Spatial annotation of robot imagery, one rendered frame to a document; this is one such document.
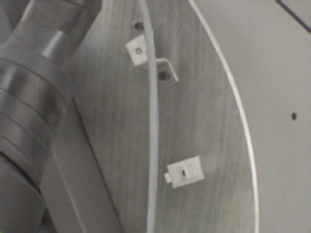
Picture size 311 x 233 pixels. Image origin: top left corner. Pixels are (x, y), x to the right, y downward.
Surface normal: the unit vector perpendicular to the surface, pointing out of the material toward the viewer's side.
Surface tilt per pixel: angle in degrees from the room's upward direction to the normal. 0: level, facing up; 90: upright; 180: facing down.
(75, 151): 63
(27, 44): 51
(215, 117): 90
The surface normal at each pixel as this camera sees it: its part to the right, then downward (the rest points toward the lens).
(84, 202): 0.84, -0.23
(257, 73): -0.49, 0.11
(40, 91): 0.54, -0.06
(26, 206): 0.78, 0.14
